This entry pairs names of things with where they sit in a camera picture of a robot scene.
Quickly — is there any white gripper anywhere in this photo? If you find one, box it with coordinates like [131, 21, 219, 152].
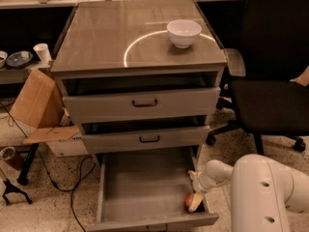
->
[187, 170, 216, 212]

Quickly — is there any red apple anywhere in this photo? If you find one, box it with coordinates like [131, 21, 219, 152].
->
[184, 193, 192, 210]

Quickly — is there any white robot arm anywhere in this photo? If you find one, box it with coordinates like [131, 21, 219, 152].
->
[184, 155, 309, 232]

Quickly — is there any grey middle drawer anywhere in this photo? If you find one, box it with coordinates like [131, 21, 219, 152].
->
[83, 115, 210, 154]

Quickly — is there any grey drawer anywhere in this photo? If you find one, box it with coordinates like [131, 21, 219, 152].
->
[83, 115, 210, 154]
[63, 72, 219, 124]
[86, 147, 218, 232]

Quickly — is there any grey bottom drawer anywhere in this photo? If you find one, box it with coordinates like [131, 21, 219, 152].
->
[86, 147, 218, 232]

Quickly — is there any grey top drawer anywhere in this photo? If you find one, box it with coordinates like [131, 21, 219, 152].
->
[63, 72, 219, 124]

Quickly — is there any grey drawer cabinet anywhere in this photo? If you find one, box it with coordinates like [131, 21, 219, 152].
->
[50, 0, 228, 162]

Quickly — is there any black office chair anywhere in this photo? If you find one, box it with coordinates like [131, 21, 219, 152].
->
[206, 0, 309, 155]

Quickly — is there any white ceramic bowl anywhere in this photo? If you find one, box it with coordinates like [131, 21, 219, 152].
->
[167, 19, 202, 48]

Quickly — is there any brown cardboard box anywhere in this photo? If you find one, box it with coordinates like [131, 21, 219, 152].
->
[10, 70, 87, 157]

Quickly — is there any black tripod stand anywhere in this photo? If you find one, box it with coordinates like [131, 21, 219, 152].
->
[0, 168, 32, 205]

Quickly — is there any brown cup on floor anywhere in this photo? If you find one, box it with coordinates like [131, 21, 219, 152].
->
[0, 146, 24, 170]

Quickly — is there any white paper cup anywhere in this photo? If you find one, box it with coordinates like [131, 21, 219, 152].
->
[33, 43, 51, 63]

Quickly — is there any dark blue plate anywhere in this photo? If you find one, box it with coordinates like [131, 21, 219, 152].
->
[6, 51, 33, 69]

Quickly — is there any white bowl at left edge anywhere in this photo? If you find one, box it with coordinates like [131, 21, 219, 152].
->
[0, 50, 8, 69]

